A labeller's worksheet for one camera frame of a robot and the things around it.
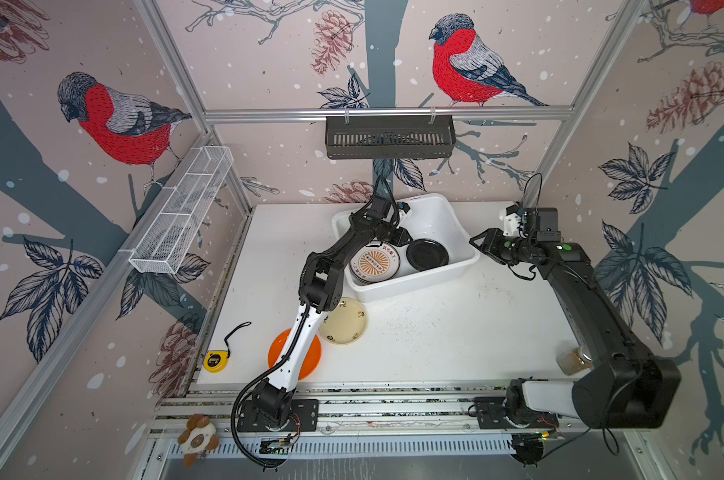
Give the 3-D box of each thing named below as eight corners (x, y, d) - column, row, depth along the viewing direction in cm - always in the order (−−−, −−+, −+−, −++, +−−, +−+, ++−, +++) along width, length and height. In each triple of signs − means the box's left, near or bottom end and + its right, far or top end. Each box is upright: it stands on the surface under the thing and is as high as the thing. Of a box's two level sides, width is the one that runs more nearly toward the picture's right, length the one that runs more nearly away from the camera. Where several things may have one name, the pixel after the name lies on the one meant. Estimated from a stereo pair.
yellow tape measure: (203, 372, 82) (199, 370, 81) (209, 353, 86) (206, 351, 84) (224, 372, 82) (221, 370, 81) (230, 353, 86) (227, 351, 84)
